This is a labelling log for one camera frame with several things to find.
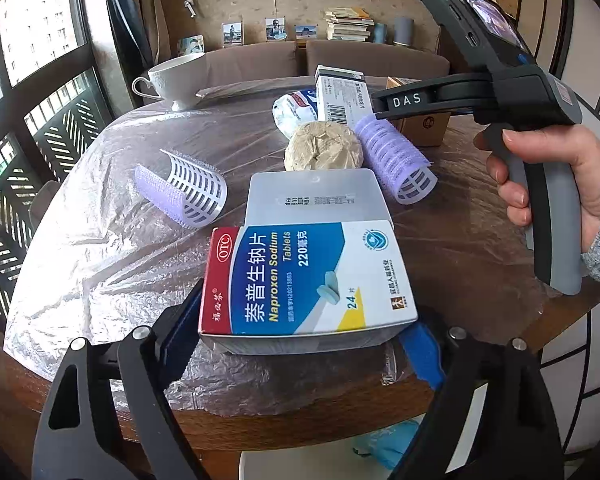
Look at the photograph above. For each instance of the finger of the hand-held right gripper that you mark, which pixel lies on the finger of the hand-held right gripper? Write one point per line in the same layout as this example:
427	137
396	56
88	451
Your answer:
410	99

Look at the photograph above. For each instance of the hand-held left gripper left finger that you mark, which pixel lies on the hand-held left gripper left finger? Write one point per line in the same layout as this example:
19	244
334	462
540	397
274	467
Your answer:
180	332

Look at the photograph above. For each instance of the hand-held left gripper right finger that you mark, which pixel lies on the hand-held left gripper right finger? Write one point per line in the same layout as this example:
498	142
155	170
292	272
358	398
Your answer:
422	355

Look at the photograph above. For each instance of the small brown cardboard box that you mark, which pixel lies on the small brown cardboard box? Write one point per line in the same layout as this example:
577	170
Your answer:
425	131

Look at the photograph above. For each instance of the round purple hair roller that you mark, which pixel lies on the round purple hair roller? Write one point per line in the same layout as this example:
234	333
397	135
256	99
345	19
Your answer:
390	155

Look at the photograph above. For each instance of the plain white medicine box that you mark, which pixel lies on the plain white medicine box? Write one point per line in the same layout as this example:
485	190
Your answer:
337	95

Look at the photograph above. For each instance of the blue and white medicine box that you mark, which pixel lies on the blue and white medicine box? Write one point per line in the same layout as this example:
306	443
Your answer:
305	280

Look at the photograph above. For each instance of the white trash bin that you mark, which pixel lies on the white trash bin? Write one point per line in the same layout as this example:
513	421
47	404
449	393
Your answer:
290	467

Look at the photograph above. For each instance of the person's right hand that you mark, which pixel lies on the person's right hand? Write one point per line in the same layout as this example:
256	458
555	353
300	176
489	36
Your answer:
590	170

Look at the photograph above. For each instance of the brown fabric chair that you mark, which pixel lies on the brown fabric chair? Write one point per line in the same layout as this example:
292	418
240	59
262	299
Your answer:
250	62
380	60

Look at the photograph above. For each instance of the grey cylinder speaker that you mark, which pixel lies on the grey cylinder speaker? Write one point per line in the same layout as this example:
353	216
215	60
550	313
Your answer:
404	32

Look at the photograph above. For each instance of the stack of books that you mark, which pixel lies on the stack of books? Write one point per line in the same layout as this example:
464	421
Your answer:
349	25

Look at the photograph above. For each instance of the teal plastic packet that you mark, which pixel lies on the teal plastic packet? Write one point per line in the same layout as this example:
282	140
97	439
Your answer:
387	447

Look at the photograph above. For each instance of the round beige paper-wrapped cake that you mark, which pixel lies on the round beige paper-wrapped cake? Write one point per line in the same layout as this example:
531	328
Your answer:
320	145

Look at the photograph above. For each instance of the black framed paper screen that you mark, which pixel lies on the black framed paper screen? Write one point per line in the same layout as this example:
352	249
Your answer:
595	25

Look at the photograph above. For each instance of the white plastic packet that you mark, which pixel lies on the white plastic packet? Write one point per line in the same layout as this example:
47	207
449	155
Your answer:
292	110

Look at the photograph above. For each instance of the clear plastic table cover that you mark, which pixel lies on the clear plastic table cover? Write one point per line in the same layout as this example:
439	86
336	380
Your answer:
105	240

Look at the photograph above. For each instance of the small photo card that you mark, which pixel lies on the small photo card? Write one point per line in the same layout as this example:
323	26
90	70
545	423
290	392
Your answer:
190	46
305	32
232	35
276	30

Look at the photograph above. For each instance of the round wooden table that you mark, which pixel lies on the round wooden table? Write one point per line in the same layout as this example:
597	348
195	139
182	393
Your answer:
305	425

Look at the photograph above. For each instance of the white ceramic cup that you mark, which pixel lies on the white ceramic cup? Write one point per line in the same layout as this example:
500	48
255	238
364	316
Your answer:
175	80

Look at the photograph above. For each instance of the black window railing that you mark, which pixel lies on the black window railing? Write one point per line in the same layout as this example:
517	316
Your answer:
55	130

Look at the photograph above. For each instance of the dark curtain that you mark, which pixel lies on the dark curtain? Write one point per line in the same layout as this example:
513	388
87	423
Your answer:
130	20

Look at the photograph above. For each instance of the metal wall hook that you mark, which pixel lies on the metal wall hook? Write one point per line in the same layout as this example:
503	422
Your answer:
190	8

